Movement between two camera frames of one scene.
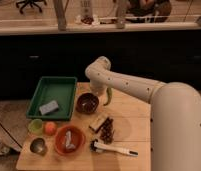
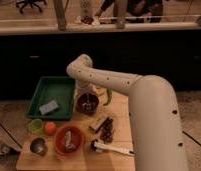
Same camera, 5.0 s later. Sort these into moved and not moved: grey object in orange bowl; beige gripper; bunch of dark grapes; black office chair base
Moved: beige gripper
Not moved: bunch of dark grapes; grey object in orange bowl; black office chair base
